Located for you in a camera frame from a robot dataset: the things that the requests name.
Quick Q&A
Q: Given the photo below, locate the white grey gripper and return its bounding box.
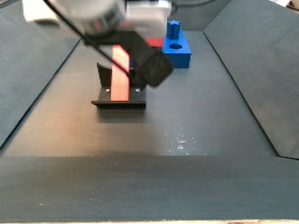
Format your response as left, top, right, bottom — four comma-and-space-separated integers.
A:
21, 0, 173, 38

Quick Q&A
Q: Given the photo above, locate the long red rectangular block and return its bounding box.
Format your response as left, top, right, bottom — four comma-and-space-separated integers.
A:
111, 45, 129, 102

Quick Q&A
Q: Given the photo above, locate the black curved fixture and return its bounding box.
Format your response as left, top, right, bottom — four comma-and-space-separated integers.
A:
91, 64, 145, 109

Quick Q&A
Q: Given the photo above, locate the black cable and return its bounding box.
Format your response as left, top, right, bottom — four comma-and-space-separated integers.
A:
41, 0, 133, 77

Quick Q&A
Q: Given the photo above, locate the dark blue star block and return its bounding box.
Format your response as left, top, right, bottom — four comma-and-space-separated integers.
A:
165, 20, 181, 39

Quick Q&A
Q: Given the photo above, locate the blue shape sorter board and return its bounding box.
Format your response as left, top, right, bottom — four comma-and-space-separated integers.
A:
157, 30, 192, 68

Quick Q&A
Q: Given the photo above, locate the red white-topped triangular block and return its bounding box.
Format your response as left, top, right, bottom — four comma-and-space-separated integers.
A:
145, 38, 164, 47

